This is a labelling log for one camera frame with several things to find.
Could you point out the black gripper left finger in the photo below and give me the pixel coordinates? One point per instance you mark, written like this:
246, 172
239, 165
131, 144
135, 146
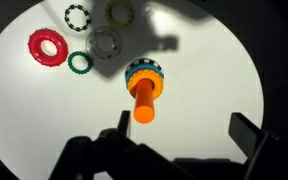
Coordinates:
124, 122

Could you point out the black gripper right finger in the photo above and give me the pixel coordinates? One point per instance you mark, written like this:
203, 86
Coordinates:
245, 133

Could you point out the orange stacking post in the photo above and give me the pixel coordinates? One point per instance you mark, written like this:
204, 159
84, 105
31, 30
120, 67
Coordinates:
144, 103

